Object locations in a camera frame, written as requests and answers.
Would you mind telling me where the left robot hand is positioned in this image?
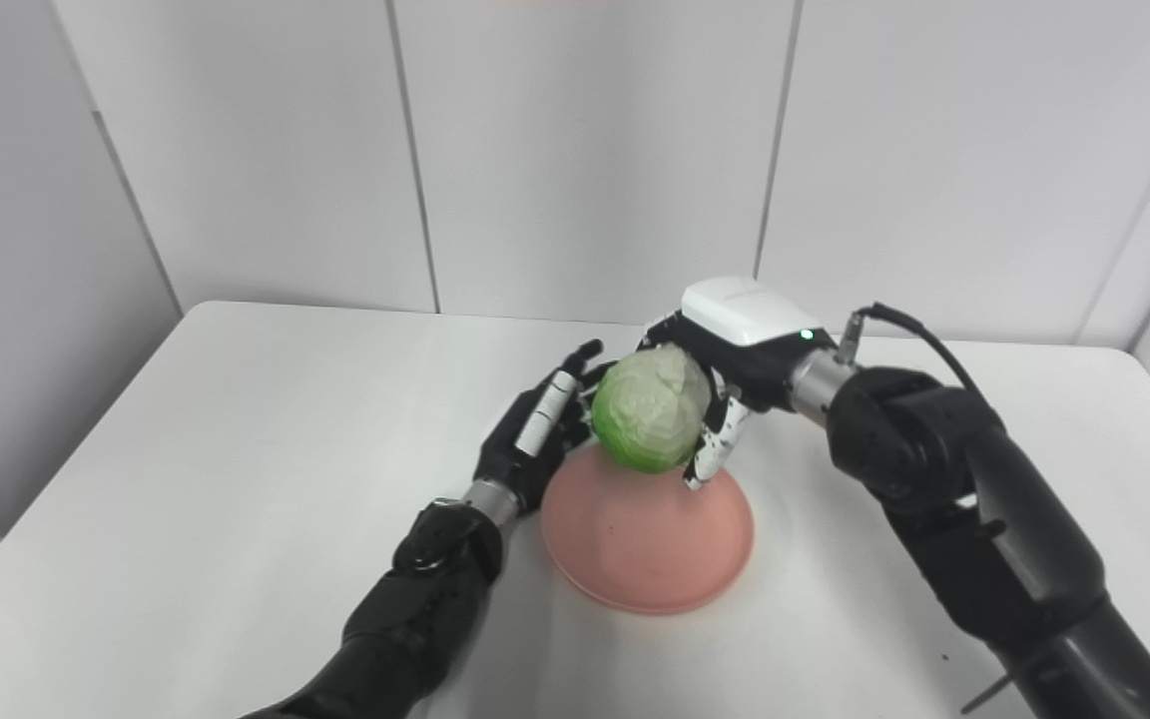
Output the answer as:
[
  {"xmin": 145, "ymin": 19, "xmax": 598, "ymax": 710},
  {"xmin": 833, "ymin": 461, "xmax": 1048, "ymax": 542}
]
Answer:
[{"xmin": 473, "ymin": 340, "xmax": 618, "ymax": 512}]

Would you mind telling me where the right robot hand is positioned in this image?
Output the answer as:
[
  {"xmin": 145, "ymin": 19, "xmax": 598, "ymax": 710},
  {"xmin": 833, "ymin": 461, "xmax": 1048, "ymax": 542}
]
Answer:
[{"xmin": 637, "ymin": 276, "xmax": 816, "ymax": 492}]

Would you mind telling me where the green white cabbage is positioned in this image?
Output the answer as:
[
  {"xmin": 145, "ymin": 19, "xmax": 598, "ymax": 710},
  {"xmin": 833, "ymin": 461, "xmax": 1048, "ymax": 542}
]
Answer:
[{"xmin": 591, "ymin": 343, "xmax": 712, "ymax": 474}]

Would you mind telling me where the pink plate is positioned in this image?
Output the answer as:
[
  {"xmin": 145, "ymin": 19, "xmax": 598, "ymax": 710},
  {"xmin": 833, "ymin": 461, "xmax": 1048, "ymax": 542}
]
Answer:
[{"xmin": 541, "ymin": 444, "xmax": 756, "ymax": 615}]

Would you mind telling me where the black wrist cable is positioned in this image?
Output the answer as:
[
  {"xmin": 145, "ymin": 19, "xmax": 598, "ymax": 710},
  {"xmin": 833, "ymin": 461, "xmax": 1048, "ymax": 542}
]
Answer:
[{"xmin": 834, "ymin": 303, "xmax": 985, "ymax": 410}]

